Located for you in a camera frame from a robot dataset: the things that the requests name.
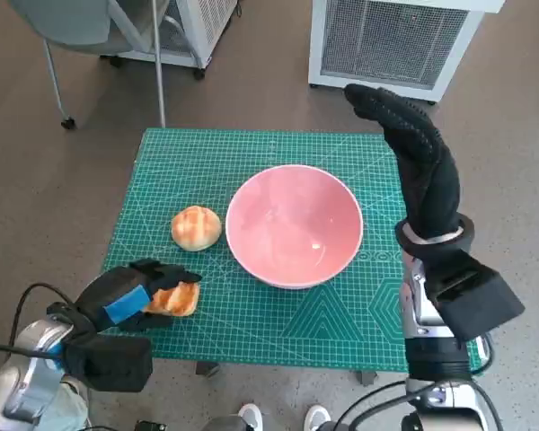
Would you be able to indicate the white metal pole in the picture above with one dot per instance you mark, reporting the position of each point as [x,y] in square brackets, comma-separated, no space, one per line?
[159,67]

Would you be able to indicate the grey chair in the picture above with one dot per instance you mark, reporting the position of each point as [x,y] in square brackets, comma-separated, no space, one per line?
[72,22]

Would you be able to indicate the green cutting mat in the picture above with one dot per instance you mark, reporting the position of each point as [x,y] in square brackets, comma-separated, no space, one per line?
[251,323]

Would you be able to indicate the pink bowl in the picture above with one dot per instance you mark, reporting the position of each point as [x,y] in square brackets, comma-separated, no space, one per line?
[292,220]

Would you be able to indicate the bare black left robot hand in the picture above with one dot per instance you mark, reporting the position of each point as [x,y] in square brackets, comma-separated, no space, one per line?
[117,296]

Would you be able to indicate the long orange toy bread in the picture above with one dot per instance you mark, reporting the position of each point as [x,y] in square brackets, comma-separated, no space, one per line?
[179,301]

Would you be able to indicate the white shoe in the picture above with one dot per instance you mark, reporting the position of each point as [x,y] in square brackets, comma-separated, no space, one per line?
[316,416]
[251,415]

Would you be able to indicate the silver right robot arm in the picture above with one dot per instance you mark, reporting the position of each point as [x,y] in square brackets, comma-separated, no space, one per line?
[435,359]

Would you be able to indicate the white unit with mesh grille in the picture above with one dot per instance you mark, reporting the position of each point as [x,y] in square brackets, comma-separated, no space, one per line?
[386,45]

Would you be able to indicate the small black box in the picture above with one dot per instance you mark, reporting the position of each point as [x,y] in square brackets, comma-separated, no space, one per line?
[150,425]

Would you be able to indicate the round toy bread bun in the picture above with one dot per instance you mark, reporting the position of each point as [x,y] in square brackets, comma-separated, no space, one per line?
[195,229]

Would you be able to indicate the black table bracket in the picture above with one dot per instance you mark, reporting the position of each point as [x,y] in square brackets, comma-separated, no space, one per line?
[207,368]
[366,378]

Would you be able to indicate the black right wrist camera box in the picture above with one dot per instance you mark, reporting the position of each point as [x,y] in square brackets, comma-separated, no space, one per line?
[489,305]

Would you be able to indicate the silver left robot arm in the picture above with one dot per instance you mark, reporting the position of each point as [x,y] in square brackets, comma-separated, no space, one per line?
[36,341]

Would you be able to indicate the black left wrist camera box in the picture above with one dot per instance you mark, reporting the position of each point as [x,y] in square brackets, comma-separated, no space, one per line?
[112,363]

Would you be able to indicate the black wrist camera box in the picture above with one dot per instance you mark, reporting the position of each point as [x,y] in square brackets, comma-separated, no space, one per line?
[489,305]
[112,363]

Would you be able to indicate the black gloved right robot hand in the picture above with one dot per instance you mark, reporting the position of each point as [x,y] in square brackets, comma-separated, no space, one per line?
[431,188]

